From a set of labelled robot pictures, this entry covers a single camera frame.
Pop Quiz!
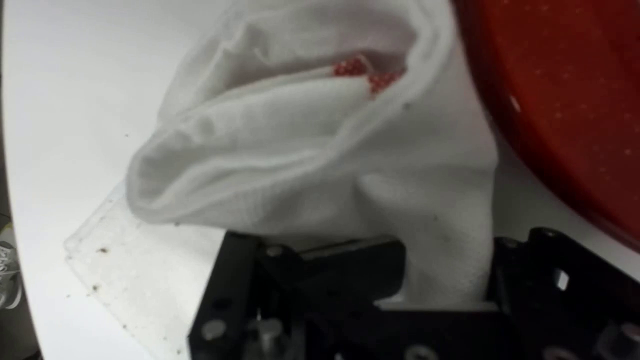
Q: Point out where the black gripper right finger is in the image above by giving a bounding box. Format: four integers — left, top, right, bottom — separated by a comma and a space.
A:
489, 226, 640, 360

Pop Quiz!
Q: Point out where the large red plate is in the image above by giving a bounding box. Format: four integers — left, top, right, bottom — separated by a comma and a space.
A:
451, 0, 640, 253

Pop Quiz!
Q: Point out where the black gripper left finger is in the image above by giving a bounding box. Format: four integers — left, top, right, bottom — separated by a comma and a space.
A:
188, 229, 410, 360

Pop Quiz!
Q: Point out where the white cloth towel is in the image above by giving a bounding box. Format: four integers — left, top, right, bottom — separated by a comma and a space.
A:
64, 0, 501, 360

